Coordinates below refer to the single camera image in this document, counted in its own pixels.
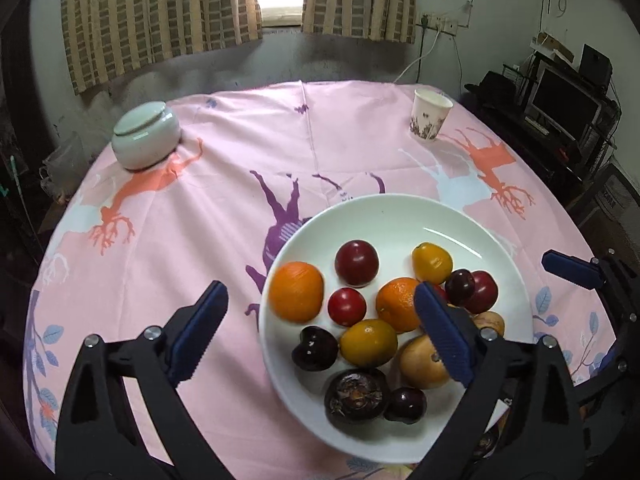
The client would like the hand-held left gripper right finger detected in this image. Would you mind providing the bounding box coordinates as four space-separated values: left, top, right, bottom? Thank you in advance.
413 281 589 480

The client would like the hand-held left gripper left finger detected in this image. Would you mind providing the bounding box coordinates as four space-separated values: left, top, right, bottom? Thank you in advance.
55 280 230 480

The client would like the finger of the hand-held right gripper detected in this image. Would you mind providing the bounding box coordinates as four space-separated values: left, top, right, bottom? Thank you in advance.
571 320 640 407
541 249 640 322

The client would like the pale yellow dimpled fruit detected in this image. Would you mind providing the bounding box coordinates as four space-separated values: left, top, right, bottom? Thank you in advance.
398 334 453 390

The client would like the golden yellow round fruit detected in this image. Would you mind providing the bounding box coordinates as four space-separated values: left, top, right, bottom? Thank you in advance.
470 311 506 338

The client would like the dark glossy cherry plum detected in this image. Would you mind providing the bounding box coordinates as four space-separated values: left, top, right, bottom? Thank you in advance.
444 269 476 307

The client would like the orange mandarin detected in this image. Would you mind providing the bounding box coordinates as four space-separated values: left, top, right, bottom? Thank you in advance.
268 261 325 324
375 277 423 333

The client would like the large yellow-orange tomato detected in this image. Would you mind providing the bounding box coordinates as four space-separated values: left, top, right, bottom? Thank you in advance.
339 319 399 367

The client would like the large dark water chestnut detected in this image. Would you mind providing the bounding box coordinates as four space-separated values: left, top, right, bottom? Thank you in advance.
324 368 391 425

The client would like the white oval plate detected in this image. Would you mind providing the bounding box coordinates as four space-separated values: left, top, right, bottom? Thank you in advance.
258 194 535 463

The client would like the large dark purple plum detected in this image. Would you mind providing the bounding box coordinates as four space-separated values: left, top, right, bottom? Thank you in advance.
291 326 339 372

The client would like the small yellow tomato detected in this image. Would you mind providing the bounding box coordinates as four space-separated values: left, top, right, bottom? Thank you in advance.
411 242 454 285

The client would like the black mesh chair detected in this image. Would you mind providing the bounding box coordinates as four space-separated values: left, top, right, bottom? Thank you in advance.
567 162 632 242

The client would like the dark red plum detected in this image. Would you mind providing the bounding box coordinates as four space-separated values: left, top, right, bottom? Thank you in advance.
334 240 379 287

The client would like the pink floral tablecloth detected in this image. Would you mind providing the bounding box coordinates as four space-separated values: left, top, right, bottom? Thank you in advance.
22 79 618 480

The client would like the computer monitor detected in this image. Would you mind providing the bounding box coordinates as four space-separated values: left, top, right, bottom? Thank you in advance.
525 62 604 137

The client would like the black hat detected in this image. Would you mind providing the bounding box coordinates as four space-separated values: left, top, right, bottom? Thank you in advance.
465 71 519 107

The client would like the celadon lidded jar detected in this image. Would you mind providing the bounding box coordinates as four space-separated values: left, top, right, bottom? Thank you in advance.
111 101 182 171

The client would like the black speaker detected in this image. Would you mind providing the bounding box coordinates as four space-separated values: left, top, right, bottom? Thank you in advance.
580 44 614 92

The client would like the printed paper cup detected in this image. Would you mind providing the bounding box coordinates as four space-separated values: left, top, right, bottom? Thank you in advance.
410 88 454 142

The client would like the clear plastic bag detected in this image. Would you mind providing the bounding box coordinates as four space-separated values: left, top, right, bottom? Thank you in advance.
42 132 89 197

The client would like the small cardboard box on shelf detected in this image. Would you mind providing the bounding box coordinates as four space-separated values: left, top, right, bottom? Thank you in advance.
532 32 576 62

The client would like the wide striped curtain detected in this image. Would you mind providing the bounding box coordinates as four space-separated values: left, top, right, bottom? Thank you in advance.
61 0 263 95

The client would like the white power cable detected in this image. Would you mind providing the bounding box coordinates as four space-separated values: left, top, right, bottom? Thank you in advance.
392 29 444 84

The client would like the white wall outlet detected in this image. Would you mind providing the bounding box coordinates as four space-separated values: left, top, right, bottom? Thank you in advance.
416 12 459 37

